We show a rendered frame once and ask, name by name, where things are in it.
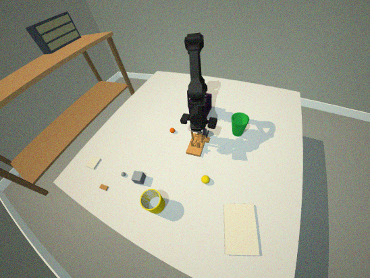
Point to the small brown rectangular block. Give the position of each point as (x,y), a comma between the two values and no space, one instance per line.
(103,187)

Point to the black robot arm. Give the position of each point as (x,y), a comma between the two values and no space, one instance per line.
(197,88)

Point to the yellow ball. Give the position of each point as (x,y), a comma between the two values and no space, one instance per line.
(205,179)

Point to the yellow cup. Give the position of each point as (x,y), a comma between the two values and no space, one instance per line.
(152,201)

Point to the green tapered cup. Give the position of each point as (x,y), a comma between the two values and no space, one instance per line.
(239,122)

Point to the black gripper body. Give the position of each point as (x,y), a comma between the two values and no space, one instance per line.
(212,122)

